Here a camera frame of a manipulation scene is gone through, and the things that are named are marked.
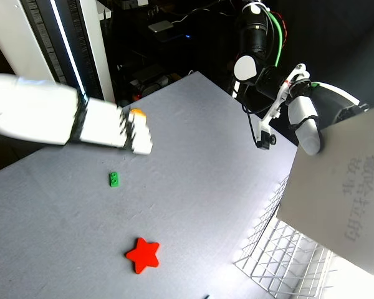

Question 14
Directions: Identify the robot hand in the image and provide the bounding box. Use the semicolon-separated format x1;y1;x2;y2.
287;81;371;156
0;74;153;156

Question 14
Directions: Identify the cream paperback book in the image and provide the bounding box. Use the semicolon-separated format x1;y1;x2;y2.
276;102;374;275

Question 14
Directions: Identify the yellow toy brick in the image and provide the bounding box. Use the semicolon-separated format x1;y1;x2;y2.
129;108;147;121

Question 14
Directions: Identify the grey table cloth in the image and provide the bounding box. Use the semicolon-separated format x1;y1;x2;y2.
0;70;300;299

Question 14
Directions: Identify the silver flat device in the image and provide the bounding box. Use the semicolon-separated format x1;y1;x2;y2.
148;20;175;34

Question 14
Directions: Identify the red star block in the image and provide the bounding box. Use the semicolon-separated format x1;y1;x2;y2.
125;237;161;275

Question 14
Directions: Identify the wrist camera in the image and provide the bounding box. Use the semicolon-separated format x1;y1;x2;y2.
256;130;277;151

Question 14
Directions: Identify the green cable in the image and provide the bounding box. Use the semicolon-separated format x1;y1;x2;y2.
267;11;284;68

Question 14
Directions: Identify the red twisted cable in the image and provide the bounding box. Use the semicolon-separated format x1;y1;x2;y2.
272;11;290;47

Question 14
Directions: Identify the white wire rack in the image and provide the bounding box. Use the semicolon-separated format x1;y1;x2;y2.
233;176;340;299

